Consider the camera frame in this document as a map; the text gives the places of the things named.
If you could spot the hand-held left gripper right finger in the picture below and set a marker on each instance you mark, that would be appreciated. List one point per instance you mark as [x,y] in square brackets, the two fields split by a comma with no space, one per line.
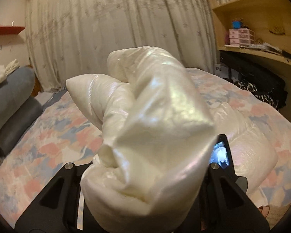
[212,174]

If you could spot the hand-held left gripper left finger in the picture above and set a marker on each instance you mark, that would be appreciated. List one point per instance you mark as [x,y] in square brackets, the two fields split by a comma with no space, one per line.
[76,171]

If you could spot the white puffer jacket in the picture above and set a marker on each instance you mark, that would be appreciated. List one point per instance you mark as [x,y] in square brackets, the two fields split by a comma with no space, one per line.
[160,102]

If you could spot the floral bedspread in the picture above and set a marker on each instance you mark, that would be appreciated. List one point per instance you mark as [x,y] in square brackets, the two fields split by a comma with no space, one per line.
[51,155]

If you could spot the black and white patterned cloth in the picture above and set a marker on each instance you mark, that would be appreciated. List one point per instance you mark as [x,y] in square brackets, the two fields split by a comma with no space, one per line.
[254,93]

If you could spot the brown wooden furniture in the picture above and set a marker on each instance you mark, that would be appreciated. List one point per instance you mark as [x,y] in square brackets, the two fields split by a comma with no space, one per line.
[36,86]

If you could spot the blue-grey cushion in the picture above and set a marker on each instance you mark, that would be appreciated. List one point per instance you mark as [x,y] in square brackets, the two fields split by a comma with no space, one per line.
[12,94]

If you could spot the white printed box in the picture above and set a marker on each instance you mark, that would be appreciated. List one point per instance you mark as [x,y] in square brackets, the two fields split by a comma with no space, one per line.
[221,70]

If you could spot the black bag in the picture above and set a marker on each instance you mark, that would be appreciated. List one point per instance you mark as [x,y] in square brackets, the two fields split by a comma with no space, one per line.
[257,70]

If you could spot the white folded cloth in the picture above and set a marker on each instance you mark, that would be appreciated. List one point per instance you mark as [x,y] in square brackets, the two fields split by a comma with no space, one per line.
[0,74]

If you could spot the white keyboard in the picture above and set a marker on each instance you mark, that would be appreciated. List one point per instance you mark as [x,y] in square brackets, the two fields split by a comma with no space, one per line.
[264,47]

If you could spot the pink drawer organizer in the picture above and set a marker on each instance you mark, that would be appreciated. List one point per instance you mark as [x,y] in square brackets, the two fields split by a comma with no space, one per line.
[241,37]

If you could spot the cream patterned curtain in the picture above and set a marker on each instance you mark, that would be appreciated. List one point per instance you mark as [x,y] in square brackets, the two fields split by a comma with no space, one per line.
[99,29]

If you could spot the small blue box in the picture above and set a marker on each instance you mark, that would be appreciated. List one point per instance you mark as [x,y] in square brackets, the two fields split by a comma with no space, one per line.
[236,24]

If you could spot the wooden shelf unit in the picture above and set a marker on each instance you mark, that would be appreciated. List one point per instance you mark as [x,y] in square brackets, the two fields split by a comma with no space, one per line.
[257,9]

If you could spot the red wall shelf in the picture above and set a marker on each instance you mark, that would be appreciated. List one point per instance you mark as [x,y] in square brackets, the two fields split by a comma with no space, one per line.
[4,30]

